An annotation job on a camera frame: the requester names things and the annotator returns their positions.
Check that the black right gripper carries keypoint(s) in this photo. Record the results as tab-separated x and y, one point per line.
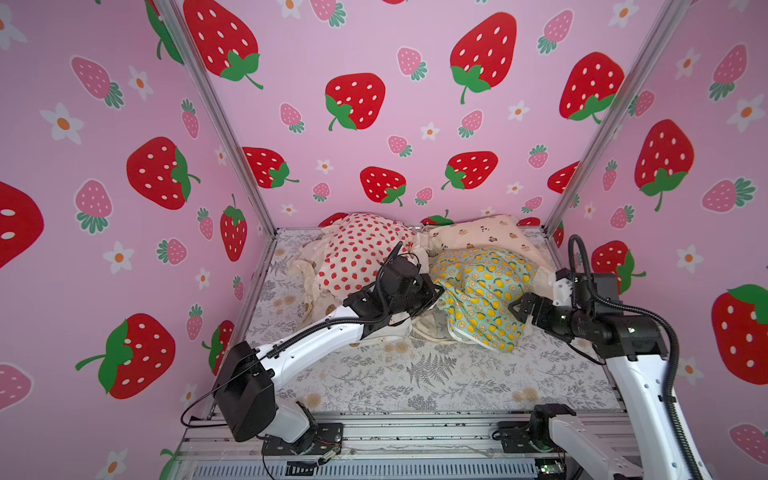
541	313

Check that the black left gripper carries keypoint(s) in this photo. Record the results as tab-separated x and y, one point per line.
424	287

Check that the strawberry print pillow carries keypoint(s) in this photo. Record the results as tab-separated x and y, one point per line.
359	244

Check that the lemon print pillow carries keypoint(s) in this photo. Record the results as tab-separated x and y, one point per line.
479	285

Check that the cream large-bear print pillow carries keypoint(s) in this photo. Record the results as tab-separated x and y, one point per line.
318	303

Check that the cream bear print pillow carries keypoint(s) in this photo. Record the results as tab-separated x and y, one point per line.
499	231

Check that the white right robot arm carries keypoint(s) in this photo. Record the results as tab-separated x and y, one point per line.
642	362

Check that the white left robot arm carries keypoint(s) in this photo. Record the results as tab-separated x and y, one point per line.
250	377

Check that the floral grey table mat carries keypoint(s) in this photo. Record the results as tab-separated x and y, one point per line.
411	375

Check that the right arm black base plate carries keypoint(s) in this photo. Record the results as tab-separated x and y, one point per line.
516	437

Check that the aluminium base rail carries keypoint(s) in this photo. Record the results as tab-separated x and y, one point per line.
443	445

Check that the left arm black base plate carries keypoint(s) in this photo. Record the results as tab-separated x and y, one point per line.
320	440

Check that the right aluminium frame post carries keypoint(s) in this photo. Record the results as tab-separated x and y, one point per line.
664	27

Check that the aluminium frame post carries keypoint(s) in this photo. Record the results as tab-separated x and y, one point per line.
664	27
180	34

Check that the left aluminium frame post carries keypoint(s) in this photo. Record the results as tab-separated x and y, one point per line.
180	34

